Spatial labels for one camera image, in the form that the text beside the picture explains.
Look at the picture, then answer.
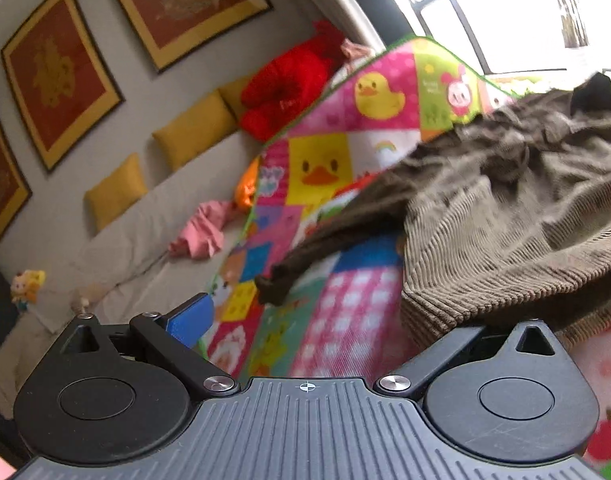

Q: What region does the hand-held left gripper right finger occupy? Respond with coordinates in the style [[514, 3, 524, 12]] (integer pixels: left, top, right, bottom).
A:
[[374, 321, 566, 402]]

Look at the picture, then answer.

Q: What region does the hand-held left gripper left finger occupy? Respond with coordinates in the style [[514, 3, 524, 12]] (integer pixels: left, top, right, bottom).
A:
[[60, 293, 241, 398]]

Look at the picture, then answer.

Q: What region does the brown ribbed knit sweater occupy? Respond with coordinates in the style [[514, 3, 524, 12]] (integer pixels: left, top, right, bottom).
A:
[[256, 72, 611, 353]]

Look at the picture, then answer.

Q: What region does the beige sofa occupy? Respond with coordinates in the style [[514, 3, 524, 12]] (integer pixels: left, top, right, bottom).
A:
[[0, 75, 266, 421]]

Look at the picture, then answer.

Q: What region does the orange toy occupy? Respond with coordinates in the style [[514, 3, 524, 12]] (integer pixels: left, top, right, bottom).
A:
[[236, 157, 260, 211]]

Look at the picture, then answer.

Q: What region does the yellow cushion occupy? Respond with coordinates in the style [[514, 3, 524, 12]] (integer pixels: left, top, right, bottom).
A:
[[83, 152, 149, 233], [152, 91, 238, 172], [218, 75, 257, 117]]

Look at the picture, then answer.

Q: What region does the small yellow doll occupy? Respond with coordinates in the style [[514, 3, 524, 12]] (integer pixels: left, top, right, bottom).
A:
[[10, 269, 46, 313]]

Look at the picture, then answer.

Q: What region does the colourful cartoon printed blanket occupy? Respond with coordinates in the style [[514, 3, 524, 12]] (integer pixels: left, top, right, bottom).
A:
[[196, 35, 611, 480]]

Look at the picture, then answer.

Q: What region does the red plush toy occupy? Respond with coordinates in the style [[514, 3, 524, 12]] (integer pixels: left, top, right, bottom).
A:
[[240, 20, 347, 142]]

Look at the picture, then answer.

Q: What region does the small pink crumpled cloth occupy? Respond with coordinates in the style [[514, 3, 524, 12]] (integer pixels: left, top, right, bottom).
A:
[[340, 39, 374, 62]]

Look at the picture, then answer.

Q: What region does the window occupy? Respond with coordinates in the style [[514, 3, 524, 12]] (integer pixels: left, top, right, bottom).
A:
[[385, 0, 611, 81]]

